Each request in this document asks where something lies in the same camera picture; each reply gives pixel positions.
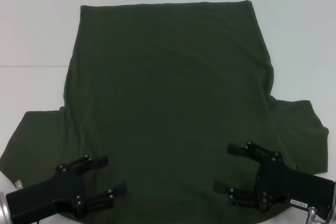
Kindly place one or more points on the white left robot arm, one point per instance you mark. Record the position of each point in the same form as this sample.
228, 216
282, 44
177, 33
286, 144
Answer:
3, 207

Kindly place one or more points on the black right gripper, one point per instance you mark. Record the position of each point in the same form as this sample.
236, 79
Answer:
288, 182

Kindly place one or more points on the dark green t-shirt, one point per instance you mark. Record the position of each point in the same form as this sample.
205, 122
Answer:
168, 90

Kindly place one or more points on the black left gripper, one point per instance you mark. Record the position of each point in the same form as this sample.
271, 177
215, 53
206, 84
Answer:
52, 192

